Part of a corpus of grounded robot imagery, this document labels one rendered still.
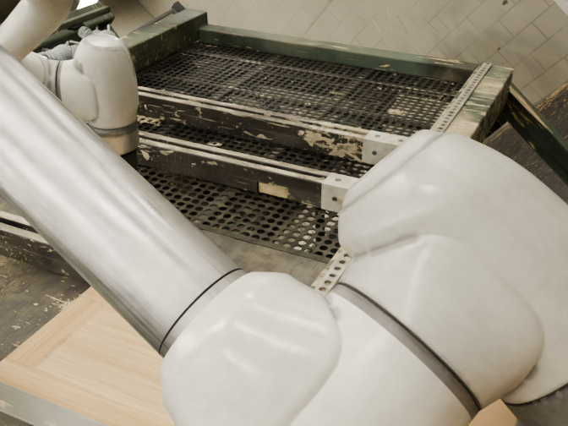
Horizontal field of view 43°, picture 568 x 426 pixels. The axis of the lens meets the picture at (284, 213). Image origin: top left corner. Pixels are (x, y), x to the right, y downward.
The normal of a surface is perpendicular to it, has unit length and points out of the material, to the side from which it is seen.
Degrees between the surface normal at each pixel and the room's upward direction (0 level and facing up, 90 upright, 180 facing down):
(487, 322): 93
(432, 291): 74
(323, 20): 90
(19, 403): 50
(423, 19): 90
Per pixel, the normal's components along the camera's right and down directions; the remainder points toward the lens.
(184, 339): -0.68, -0.45
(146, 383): 0.00, -0.86
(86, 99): -0.05, 0.51
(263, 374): -0.07, -0.33
